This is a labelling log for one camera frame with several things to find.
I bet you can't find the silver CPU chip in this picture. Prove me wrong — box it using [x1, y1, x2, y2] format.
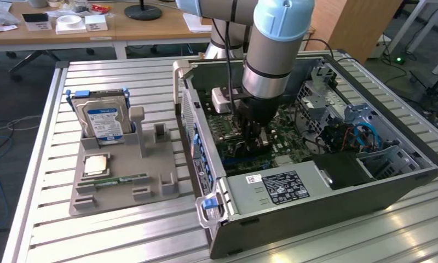
[84, 155, 109, 176]

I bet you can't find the black office chair base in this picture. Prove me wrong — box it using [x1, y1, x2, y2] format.
[7, 49, 96, 83]

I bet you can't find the black power cable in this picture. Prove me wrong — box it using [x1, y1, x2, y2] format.
[301, 38, 353, 60]

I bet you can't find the open dark PC case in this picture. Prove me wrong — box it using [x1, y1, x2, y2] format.
[172, 49, 438, 260]

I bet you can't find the white desk frame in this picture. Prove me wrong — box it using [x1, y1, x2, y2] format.
[385, 0, 438, 75]

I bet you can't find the white box with black lid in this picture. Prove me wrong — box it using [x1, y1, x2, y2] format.
[21, 13, 55, 31]

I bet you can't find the perforated metal disk bay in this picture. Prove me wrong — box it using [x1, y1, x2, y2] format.
[296, 79, 352, 135]

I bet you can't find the clear plastic bag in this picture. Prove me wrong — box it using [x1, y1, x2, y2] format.
[0, 1, 21, 25]

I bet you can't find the red wire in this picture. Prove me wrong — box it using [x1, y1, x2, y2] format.
[342, 127, 353, 151]

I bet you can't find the white tape roll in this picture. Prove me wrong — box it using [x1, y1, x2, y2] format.
[57, 15, 81, 27]

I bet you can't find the small silver chipset heatsink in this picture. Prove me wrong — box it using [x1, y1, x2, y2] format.
[276, 155, 296, 167]

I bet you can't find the flat white box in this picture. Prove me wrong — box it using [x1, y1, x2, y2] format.
[55, 23, 88, 35]

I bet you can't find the green RAM stick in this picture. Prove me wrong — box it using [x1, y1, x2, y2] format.
[80, 172, 149, 190]

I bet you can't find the grey power supply unit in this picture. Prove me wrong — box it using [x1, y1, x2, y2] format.
[225, 161, 332, 216]

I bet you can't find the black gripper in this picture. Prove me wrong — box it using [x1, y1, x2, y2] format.
[237, 95, 281, 158]

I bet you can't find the CPU socket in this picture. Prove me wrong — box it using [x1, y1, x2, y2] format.
[229, 113, 244, 135]

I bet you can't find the hard disk in blue caddy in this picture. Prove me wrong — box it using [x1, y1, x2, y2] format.
[64, 88, 131, 146]

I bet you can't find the black round lamp base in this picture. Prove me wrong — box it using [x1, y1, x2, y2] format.
[124, 0, 164, 21]

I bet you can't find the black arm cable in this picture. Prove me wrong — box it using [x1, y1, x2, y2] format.
[222, 19, 238, 116]

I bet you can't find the green motherboard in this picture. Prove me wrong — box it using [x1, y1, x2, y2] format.
[204, 98, 314, 176]

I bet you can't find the plain white box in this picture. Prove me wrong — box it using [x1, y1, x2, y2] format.
[84, 14, 108, 32]

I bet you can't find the wooden desk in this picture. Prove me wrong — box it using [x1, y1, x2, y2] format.
[0, 0, 317, 53]

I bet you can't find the white paper stack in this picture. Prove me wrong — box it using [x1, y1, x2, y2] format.
[182, 12, 214, 33]

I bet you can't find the blue wire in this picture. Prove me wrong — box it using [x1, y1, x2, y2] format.
[353, 123, 384, 151]

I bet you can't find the grey parts rack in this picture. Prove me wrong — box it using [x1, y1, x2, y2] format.
[68, 106, 180, 217]

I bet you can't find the open metal disk bay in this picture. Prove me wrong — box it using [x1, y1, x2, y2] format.
[356, 145, 422, 181]

